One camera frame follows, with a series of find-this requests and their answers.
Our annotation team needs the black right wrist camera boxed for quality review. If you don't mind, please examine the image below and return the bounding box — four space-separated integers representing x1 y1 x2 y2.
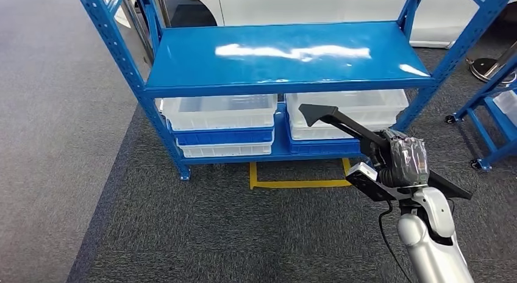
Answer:
345 162 399 202

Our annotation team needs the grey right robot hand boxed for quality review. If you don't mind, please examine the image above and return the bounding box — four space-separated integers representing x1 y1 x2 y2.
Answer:
373 129 430 189

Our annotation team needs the round steel stanchion base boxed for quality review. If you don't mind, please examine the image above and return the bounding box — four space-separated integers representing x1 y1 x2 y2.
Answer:
466 40 517 87

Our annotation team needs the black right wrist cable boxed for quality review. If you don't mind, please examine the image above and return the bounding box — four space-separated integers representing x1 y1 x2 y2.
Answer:
378 200 413 283

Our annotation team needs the blue metal shelf rack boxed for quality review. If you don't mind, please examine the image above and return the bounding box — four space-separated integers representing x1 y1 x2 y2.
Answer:
74 0 517 182

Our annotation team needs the white car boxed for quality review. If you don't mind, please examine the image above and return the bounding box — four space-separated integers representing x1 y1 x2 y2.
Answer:
101 0 517 48

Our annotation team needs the white plastic bin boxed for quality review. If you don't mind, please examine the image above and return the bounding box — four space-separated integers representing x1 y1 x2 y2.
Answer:
493 90 517 127
160 94 278 132
176 140 274 159
284 89 410 142

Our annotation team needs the black plastic plate frame part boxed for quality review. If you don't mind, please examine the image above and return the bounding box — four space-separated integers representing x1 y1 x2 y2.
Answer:
298 104 473 201

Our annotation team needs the blue shelf rack with casters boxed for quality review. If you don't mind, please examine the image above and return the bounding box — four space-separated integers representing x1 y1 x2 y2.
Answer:
444 51 517 171

